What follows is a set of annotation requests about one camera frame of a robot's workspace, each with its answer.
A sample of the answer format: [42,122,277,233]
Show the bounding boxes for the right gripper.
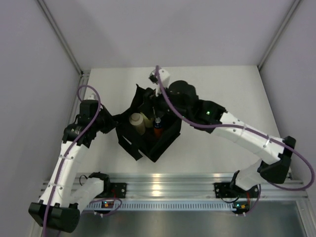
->
[139,82,190,121]

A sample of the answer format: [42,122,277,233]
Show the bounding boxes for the yellow pump lotion bottle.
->
[140,113,154,128]

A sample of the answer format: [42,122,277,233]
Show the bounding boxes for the orange pump bottle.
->
[153,118,163,138]

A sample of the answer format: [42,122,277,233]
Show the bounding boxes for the black canvas bag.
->
[114,85,182,162]

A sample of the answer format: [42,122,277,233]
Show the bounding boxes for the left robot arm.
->
[28,99,117,233]

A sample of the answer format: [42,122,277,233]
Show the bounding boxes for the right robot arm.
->
[143,76,296,196]

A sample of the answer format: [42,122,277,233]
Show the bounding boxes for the beige white-capped bottle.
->
[129,113,146,135]

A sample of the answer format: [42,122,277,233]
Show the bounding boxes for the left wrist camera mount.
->
[87,93,98,100]

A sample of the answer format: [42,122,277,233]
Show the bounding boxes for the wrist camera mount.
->
[149,68,170,97]
[87,93,98,100]

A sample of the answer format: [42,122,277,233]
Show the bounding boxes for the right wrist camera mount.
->
[149,68,170,97]

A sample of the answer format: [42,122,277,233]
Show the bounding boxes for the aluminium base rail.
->
[40,172,308,201]

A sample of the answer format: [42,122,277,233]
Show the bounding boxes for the slotted cable duct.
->
[85,200,247,211]

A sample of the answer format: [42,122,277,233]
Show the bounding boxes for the left frame post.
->
[35,0,83,76]

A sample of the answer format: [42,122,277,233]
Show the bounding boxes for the frame post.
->
[35,0,83,76]
[257,0,304,72]

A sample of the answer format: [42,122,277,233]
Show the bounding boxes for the right frame post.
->
[257,0,304,72]

